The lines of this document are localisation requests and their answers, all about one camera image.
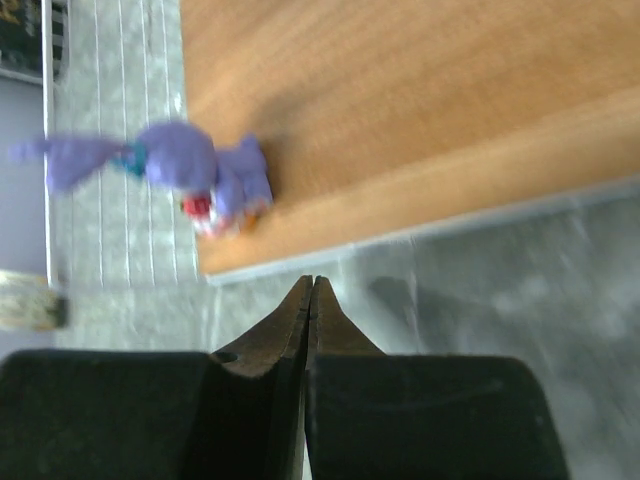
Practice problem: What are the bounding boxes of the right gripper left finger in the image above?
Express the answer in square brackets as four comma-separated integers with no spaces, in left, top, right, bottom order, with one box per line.
[1,275,313,479]

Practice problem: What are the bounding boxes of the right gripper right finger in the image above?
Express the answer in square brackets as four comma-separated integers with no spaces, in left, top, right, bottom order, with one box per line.
[306,276,569,479]

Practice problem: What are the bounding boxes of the small purple bunny cupcake toy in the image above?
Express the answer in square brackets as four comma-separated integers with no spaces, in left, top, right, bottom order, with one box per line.
[10,120,273,238]

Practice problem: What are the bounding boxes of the white wire wooden shelf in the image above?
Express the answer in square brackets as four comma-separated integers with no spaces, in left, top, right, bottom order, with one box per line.
[44,1,639,290]

